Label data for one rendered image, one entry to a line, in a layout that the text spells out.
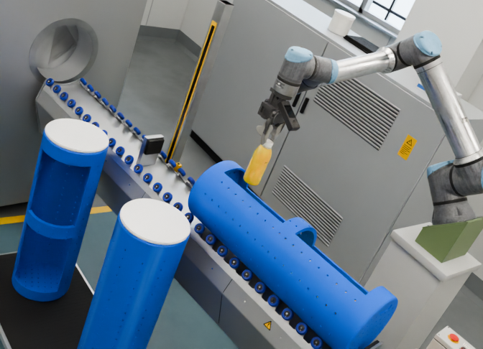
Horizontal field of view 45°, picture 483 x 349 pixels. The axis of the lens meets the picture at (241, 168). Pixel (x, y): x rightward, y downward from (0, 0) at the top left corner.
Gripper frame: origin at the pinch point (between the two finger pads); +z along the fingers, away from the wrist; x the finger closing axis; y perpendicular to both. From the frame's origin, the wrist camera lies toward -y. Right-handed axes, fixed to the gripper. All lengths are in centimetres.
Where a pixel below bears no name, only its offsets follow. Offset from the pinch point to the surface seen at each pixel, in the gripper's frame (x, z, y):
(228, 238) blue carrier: 9.7, 38.5, -6.8
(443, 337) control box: -31, 35, -84
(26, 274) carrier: 31, 127, 85
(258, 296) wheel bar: 6, 52, -28
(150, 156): -3, 45, 62
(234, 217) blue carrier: 9.2, 29.5, -5.4
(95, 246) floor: -27, 141, 108
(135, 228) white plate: 41, 41, 12
